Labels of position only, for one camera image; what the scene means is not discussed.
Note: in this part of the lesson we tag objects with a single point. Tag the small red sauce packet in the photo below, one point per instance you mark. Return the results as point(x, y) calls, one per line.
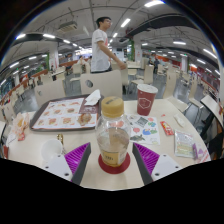
point(166, 128)

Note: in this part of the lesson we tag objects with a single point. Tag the purple wrapper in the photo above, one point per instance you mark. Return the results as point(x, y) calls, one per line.
point(200, 154)

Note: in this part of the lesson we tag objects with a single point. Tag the flat round red coaster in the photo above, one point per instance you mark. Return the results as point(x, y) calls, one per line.
point(113, 169)

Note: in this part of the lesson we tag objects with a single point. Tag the group of beige chairs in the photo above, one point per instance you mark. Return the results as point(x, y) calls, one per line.
point(156, 78)

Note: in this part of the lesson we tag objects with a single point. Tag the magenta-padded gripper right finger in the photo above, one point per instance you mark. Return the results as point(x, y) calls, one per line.
point(151, 164)

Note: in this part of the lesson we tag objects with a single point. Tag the white paper cup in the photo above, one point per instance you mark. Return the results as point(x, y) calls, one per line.
point(51, 149)

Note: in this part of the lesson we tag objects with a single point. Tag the dark brown food tray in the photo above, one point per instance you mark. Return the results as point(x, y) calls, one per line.
point(36, 120)

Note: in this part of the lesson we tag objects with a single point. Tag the person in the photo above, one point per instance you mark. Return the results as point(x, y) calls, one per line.
point(101, 46)

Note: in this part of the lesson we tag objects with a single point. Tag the crumpled white napkin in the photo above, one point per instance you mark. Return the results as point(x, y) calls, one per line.
point(92, 97)

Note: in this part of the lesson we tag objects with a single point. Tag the clear bottle with tan cap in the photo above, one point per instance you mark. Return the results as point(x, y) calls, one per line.
point(112, 135)

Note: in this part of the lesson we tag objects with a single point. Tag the clear plastic packet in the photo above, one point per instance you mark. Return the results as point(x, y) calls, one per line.
point(183, 144)

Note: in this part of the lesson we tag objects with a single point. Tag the red paper cup with lid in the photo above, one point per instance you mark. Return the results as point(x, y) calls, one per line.
point(145, 100)

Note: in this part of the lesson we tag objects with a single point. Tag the group of ceiling lights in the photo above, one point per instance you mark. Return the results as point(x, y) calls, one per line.
point(133, 35)

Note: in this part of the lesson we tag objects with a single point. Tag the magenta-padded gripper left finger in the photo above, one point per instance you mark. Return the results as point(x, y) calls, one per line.
point(71, 163)

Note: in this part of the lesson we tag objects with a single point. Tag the colourful printed paper sheet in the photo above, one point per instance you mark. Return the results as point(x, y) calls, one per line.
point(146, 130)

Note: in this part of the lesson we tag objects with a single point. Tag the brown pastry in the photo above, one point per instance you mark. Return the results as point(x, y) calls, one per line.
point(84, 118)

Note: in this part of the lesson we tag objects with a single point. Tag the crumpled food wrapper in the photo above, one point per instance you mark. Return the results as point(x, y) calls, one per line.
point(20, 126)

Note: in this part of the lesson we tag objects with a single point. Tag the beige chair with round hole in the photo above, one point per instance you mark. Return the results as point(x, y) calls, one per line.
point(49, 91)
point(100, 84)

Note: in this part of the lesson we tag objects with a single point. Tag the printed paper tray liner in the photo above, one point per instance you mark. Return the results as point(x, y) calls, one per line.
point(60, 115)

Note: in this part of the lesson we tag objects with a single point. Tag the white torn packet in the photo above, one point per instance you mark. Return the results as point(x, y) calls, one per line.
point(179, 120)

